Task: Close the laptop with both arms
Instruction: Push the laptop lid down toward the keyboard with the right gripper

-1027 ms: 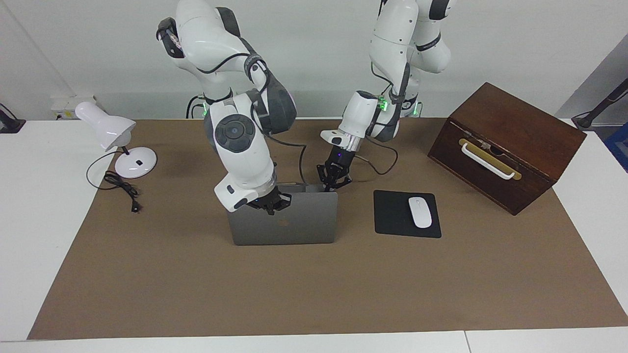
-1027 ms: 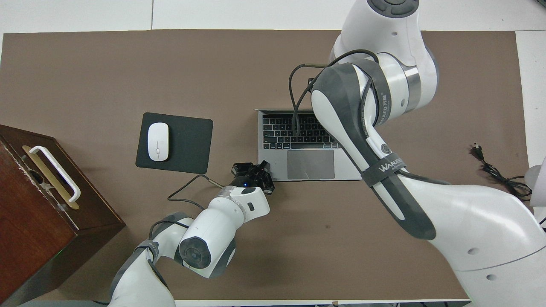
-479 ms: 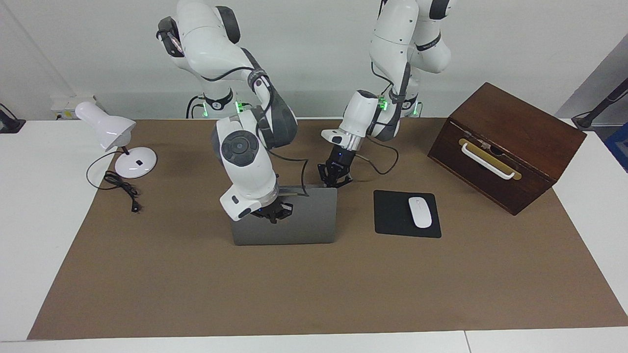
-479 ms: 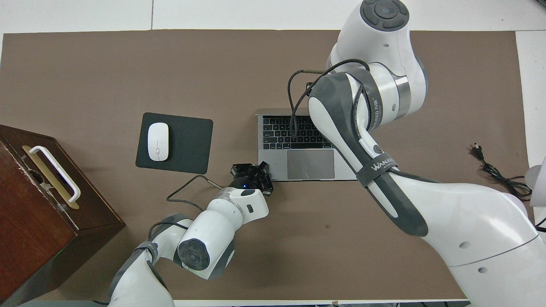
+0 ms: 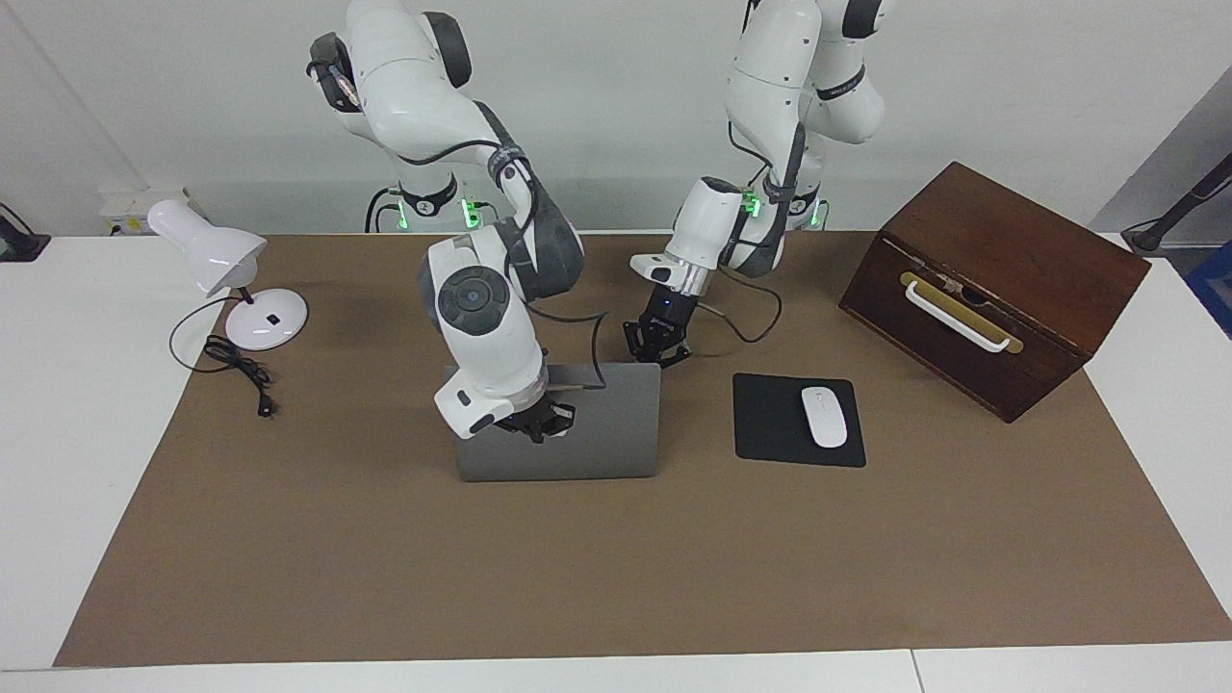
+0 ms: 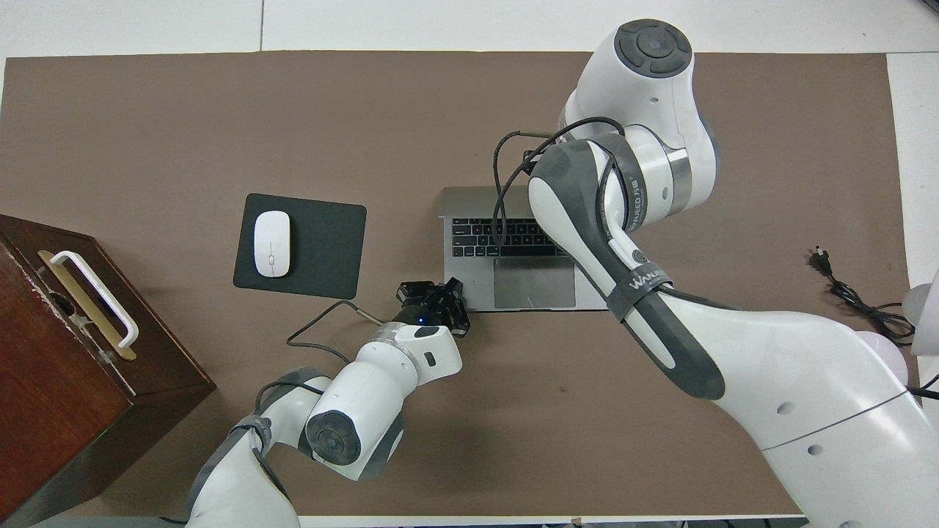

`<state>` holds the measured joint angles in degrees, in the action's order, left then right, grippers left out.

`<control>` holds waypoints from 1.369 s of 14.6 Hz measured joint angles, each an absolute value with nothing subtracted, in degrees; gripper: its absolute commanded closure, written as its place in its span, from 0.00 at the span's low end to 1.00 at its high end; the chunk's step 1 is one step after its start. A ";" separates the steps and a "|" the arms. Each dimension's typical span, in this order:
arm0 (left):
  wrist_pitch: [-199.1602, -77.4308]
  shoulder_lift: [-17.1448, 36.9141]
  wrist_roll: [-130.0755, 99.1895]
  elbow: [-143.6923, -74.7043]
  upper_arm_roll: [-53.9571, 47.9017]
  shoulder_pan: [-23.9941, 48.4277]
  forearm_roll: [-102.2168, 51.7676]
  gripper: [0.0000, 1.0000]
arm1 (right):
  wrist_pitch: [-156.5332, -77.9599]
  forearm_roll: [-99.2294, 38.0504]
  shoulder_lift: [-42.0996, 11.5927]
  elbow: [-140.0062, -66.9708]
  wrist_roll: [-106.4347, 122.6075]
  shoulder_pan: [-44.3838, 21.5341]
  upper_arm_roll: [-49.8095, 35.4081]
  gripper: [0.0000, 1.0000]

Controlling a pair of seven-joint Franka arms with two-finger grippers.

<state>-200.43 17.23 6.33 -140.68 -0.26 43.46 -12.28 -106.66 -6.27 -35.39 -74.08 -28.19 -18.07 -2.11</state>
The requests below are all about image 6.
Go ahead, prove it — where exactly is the black lamp power cable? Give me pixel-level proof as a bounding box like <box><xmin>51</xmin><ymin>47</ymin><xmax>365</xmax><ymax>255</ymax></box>
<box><xmin>809</xmin><ymin>247</ymin><xmax>939</xmax><ymax>400</ymax></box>

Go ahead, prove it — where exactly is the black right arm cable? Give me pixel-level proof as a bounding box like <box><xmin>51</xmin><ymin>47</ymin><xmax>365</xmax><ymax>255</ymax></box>
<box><xmin>492</xmin><ymin>117</ymin><xmax>734</xmax><ymax>312</ymax></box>

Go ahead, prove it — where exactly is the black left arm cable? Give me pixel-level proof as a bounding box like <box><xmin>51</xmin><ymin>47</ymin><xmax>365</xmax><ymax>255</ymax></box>
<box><xmin>253</xmin><ymin>299</ymin><xmax>386</xmax><ymax>413</ymax></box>

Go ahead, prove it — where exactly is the white box handle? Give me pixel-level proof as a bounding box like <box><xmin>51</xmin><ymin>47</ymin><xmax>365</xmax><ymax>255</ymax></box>
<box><xmin>50</xmin><ymin>250</ymin><xmax>139</xmax><ymax>348</ymax></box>

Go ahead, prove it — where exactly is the dark brown wooden box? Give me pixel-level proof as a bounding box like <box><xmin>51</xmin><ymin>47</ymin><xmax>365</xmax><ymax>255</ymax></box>
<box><xmin>0</xmin><ymin>214</ymin><xmax>217</xmax><ymax>525</ymax></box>

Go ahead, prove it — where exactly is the silver grey laptop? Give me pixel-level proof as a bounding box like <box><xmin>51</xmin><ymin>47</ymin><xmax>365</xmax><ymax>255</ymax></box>
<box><xmin>438</xmin><ymin>186</ymin><xmax>611</xmax><ymax>312</ymax></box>

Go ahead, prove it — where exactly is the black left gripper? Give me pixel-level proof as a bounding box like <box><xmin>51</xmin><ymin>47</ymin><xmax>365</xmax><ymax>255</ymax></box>
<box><xmin>392</xmin><ymin>277</ymin><xmax>472</xmax><ymax>338</ymax></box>

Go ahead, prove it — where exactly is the brown table mat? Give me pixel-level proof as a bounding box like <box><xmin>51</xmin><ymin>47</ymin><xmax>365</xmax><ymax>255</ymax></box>
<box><xmin>0</xmin><ymin>50</ymin><xmax>918</xmax><ymax>518</ymax></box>

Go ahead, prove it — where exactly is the black mouse pad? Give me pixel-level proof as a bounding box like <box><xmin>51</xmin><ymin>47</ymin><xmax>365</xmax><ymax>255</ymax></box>
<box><xmin>233</xmin><ymin>193</ymin><xmax>368</xmax><ymax>299</ymax></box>

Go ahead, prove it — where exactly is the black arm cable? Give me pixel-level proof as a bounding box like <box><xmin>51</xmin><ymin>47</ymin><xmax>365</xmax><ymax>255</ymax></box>
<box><xmin>492</xmin><ymin>117</ymin><xmax>734</xmax><ymax>312</ymax></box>
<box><xmin>253</xmin><ymin>299</ymin><xmax>386</xmax><ymax>413</ymax></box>

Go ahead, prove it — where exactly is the white computer mouse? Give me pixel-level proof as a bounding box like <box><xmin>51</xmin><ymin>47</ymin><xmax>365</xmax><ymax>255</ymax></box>
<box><xmin>253</xmin><ymin>210</ymin><xmax>292</xmax><ymax>279</ymax></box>

